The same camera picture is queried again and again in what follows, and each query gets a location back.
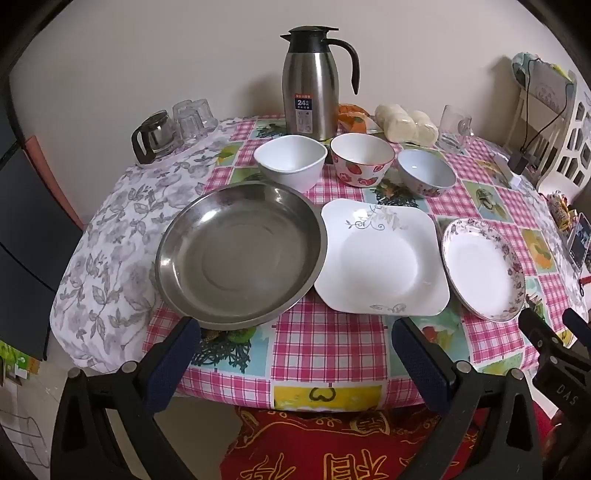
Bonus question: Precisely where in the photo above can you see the white square floral plate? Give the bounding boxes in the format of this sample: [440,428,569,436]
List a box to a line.
[314,199,451,317]

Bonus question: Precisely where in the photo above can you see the orange board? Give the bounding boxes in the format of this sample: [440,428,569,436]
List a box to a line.
[25,135,87,232]

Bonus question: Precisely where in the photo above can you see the black cable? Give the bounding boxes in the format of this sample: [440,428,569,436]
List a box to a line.
[518,58,574,155]

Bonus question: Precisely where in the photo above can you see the smartphone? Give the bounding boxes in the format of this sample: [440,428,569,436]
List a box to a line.
[566,217,591,269]

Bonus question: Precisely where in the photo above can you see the white square bowl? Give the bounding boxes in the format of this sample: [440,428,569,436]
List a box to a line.
[253,135,327,192]

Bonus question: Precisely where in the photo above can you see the large stainless steel plate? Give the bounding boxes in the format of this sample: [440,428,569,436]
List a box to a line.
[154,181,328,330]

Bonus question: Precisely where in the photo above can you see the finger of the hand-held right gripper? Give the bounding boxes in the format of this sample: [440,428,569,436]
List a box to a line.
[518,307,561,366]
[562,308,591,354]

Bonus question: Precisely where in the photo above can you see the orange snack packet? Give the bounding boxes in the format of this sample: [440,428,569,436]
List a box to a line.
[337,104,371,136]

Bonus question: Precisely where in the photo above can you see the clear glass mug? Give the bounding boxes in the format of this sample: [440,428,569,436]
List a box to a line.
[436,105,475,153]

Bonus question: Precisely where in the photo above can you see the bag of white steamed buns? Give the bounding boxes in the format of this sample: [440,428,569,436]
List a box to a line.
[374,104,439,144]

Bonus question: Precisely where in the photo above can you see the strawberry print bowl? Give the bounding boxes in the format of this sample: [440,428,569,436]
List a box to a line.
[329,133,396,188]

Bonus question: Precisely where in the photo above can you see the red patterned cushion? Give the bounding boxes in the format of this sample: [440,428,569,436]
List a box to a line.
[221,398,559,480]

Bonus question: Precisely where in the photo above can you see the glass teapot with brown handle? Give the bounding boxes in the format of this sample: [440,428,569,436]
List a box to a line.
[131,110,182,164]

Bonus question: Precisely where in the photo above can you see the colourful snack packets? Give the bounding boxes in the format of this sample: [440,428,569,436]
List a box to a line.
[547,191,579,230]

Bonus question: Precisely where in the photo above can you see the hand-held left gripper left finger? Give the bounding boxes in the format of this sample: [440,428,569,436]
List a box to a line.
[51,315,202,480]

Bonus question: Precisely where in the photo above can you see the round pink floral rim plate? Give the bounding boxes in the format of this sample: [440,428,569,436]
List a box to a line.
[441,218,527,322]

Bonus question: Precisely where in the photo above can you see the white cardboard box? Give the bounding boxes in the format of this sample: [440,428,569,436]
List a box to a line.
[512,52,578,112]

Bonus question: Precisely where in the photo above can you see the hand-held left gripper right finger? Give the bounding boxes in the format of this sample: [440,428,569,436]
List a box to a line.
[392,316,543,480]

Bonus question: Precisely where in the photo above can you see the stainless steel thermos jug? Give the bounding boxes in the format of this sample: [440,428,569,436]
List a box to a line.
[279,26,361,141]

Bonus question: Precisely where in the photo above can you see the white power adapter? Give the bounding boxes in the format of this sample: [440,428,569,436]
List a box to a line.
[493,154,520,188]

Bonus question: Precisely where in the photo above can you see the grey floral white cloth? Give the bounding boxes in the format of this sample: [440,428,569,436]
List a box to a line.
[50,121,245,372]

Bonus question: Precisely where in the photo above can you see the dark blue cabinet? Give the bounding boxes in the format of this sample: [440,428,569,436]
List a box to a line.
[0,111,85,361]

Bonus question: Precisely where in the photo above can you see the blue floral bowl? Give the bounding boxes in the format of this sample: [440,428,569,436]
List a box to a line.
[397,148,457,198]

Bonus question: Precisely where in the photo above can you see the white openwork chair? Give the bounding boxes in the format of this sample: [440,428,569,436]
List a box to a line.
[536,69,591,204]

